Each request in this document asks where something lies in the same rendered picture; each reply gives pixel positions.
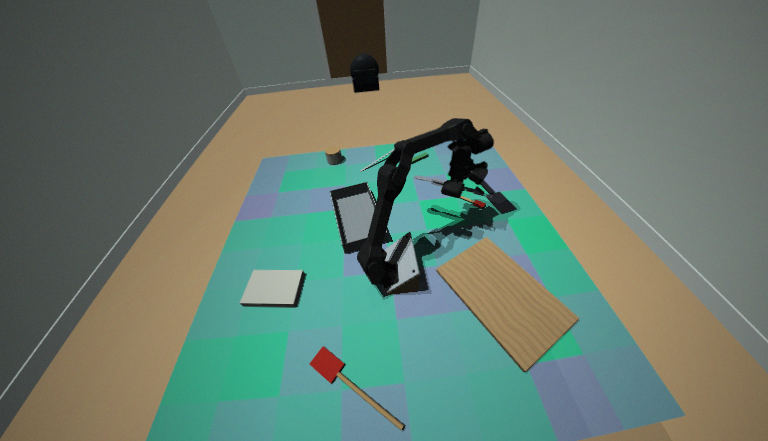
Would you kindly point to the black spatula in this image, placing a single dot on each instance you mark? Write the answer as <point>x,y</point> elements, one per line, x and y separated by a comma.
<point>498,199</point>

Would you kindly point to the grey cylinder with tan top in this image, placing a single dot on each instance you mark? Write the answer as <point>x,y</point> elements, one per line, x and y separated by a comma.
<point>333,155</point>

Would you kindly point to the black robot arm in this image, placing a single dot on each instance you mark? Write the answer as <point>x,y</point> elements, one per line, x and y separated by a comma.
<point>391,180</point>

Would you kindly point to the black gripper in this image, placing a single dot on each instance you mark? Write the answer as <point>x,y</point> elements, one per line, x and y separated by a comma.
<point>454,187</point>

